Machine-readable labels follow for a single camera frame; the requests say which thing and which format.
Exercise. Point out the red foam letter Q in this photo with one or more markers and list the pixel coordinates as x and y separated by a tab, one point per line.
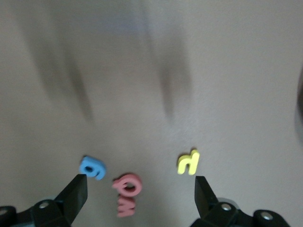
137	186

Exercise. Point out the yellow foam letter h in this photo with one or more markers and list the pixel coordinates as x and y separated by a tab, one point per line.
193	163

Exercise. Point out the red foam letter w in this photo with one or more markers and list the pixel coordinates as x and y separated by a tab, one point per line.
126	208

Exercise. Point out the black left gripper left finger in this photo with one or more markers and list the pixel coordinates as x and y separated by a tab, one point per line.
75	196

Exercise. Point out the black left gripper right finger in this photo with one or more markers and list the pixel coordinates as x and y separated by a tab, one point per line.
203	198

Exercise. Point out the blue foam letter g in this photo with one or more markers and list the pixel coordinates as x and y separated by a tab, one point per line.
97	168

